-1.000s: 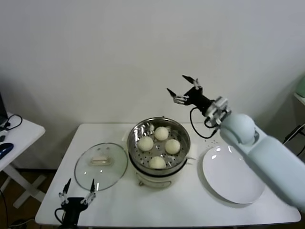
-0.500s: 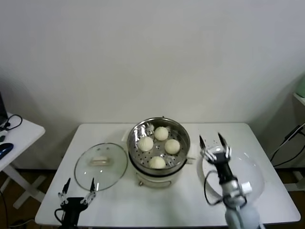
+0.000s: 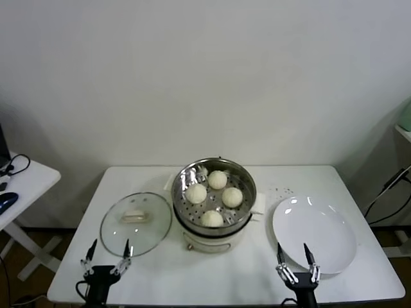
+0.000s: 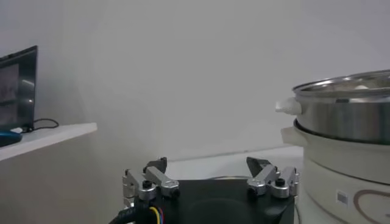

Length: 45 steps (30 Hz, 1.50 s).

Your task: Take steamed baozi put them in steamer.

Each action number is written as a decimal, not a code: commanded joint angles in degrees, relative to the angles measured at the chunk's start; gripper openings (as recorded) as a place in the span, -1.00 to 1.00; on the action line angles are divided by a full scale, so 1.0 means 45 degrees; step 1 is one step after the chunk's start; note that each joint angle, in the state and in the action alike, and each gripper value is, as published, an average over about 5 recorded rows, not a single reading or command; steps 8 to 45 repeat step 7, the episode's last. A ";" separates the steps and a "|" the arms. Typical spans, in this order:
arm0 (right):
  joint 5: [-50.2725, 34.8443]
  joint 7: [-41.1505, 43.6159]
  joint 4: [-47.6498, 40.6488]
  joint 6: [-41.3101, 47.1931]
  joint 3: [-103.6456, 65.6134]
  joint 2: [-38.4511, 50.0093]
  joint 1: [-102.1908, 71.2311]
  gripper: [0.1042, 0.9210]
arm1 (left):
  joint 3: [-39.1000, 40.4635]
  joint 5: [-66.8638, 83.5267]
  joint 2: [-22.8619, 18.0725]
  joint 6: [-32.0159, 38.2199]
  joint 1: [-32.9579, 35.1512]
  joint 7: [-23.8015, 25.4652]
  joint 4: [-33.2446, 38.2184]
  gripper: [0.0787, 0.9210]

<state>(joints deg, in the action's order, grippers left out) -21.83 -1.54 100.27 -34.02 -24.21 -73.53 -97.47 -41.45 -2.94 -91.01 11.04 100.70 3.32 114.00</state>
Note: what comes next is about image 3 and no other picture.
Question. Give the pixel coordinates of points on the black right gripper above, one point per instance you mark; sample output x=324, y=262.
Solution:
x=303, y=288

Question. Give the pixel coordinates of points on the pale green object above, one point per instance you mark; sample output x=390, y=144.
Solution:
x=407, y=115

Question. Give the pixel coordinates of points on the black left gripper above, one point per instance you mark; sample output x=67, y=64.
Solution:
x=101, y=282

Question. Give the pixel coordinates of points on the blue computer mouse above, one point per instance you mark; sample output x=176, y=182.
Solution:
x=7, y=200

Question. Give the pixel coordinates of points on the dark laptop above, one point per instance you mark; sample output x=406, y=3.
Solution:
x=3, y=147

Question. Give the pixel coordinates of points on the stainless steel steamer basket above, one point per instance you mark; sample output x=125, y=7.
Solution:
x=244, y=183

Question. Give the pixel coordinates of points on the white folding side table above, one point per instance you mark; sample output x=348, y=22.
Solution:
x=32, y=183

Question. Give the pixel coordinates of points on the glass pot lid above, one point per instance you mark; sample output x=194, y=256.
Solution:
x=136, y=224

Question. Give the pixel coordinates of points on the dark scattered crumbs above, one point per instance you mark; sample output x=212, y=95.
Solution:
x=284, y=190

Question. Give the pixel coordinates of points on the white shelf board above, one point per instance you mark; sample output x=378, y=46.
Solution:
x=405, y=131

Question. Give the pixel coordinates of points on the white steamed baozi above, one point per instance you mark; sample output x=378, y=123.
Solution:
x=232, y=196
x=212, y=219
x=218, y=179
x=196, y=193

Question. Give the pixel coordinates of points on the cream electric cooking pot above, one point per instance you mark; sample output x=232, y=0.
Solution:
x=208, y=242

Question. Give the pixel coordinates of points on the white round plate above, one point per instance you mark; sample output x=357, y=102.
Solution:
x=314, y=231

